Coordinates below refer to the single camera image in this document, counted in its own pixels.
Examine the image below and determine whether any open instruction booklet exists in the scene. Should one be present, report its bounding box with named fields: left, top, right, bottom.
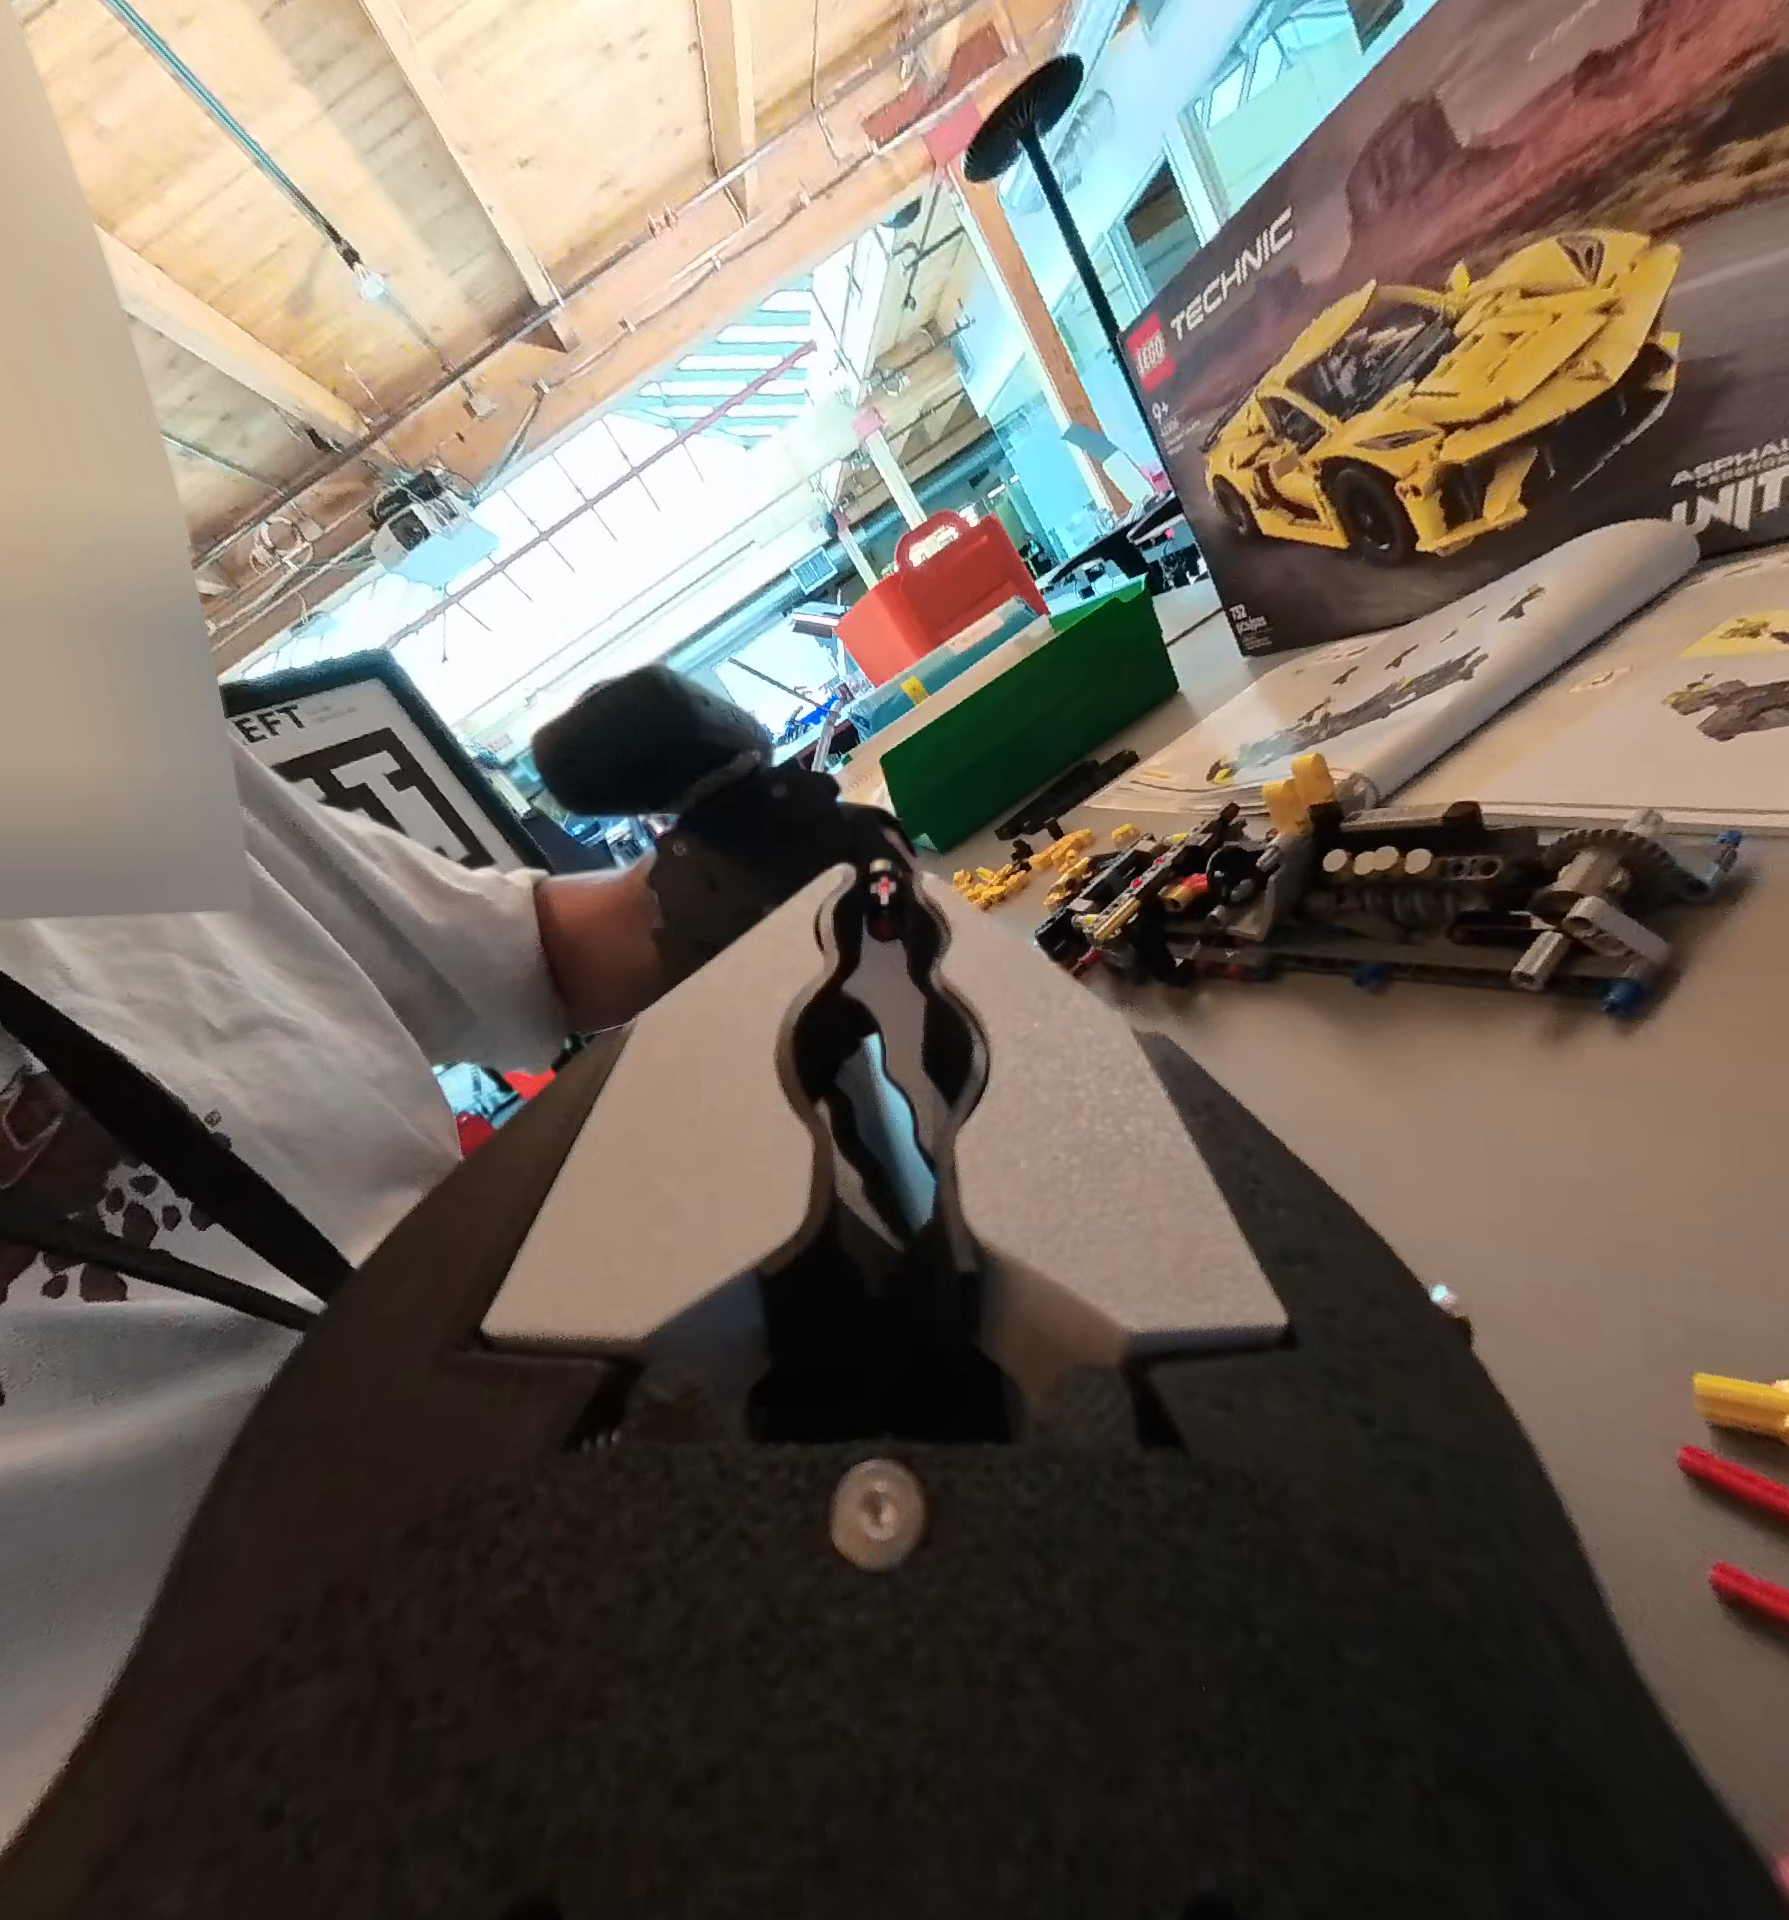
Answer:
left=1118, top=521, right=1789, bottom=844

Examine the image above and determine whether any stack of black lego beams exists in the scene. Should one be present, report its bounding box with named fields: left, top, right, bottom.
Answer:
left=995, top=758, right=1136, bottom=841

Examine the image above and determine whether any yellow toy car set box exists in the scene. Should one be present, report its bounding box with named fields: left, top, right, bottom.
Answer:
left=1117, top=0, right=1789, bottom=660

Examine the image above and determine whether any lego car chassis model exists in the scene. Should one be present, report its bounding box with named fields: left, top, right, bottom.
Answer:
left=1032, top=751, right=1751, bottom=1020

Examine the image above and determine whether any green plastic bin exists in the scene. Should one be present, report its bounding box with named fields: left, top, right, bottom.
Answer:
left=882, top=576, right=1180, bottom=852

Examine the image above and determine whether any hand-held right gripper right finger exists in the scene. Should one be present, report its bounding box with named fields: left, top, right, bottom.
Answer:
left=905, top=866, right=1294, bottom=1363

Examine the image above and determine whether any black white marker card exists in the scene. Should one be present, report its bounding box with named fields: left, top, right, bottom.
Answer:
left=220, top=652, right=554, bottom=877

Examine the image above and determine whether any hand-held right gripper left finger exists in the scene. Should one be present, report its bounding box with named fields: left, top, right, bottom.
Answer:
left=478, top=866, right=875, bottom=1363

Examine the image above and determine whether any person's left hand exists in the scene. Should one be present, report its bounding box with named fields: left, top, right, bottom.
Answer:
left=534, top=860, right=674, bottom=1042

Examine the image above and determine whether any white ceiling projector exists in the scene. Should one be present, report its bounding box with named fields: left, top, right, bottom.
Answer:
left=367, top=474, right=482, bottom=574

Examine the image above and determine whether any light blue plastic bag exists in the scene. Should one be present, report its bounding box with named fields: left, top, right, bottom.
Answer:
left=859, top=598, right=1061, bottom=706

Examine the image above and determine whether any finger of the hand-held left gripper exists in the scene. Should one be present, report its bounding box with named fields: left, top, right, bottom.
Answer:
left=833, top=1028, right=946, bottom=1253

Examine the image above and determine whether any black disc-top stand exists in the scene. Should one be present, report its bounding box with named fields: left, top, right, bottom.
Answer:
left=962, top=50, right=1169, bottom=500

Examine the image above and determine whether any pile of yellow lego pieces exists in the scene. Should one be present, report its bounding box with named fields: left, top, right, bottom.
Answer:
left=951, top=832, right=1100, bottom=910

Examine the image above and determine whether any black neck strap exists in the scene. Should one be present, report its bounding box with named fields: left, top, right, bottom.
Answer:
left=0, top=922, right=357, bottom=1338

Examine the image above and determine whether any scatter of red blue pins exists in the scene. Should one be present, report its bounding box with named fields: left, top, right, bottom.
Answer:
left=1674, top=1368, right=1789, bottom=1652

